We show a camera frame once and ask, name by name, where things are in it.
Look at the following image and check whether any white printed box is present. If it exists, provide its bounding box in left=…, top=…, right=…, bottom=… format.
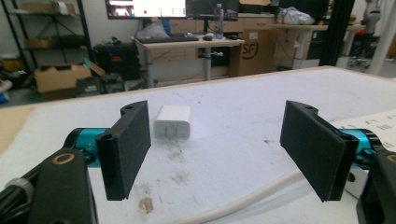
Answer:
left=330, top=109, right=396, bottom=199

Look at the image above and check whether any grey plastic bag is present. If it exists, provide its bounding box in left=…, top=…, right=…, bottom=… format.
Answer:
left=135, top=23, right=171, bottom=40

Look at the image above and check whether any black metal post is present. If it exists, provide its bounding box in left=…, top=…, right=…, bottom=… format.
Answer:
left=318, top=0, right=356, bottom=67

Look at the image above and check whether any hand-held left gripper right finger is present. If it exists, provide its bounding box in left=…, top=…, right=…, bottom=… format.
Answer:
left=279, top=100, right=360, bottom=203

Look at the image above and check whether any white plastic bag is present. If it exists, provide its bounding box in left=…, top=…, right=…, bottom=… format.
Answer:
left=276, top=7, right=316, bottom=26

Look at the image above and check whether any computer monitor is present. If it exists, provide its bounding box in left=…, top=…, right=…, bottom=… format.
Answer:
left=105, top=0, right=188, bottom=21

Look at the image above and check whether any white charger plug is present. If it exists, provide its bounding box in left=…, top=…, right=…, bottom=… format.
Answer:
left=153, top=105, right=191, bottom=140

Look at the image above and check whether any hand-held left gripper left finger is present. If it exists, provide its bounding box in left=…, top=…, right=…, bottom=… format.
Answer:
left=95, top=100, right=152, bottom=202

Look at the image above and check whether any open cardboard box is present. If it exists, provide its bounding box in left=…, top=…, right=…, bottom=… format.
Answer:
left=33, top=62, right=106, bottom=101

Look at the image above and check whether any black metal shelf rack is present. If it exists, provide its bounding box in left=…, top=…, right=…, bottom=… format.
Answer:
left=3, top=0, right=94, bottom=74

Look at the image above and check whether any black equipment case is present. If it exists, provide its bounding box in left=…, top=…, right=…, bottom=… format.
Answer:
left=92, top=41, right=142, bottom=81

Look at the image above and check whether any black keyboard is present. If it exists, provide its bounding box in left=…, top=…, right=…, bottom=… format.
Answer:
left=139, top=35, right=200, bottom=45

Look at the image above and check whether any clear water bottle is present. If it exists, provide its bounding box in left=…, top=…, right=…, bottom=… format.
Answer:
left=214, top=3, right=225, bottom=40

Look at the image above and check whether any wooden desk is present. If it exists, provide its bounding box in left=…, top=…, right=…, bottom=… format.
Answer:
left=130, top=35, right=246, bottom=89

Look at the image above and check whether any large brown cardboard box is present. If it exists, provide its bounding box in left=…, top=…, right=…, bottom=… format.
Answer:
left=229, top=28, right=278, bottom=77

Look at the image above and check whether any white cable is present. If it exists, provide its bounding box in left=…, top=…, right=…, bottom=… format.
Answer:
left=167, top=169, right=304, bottom=224

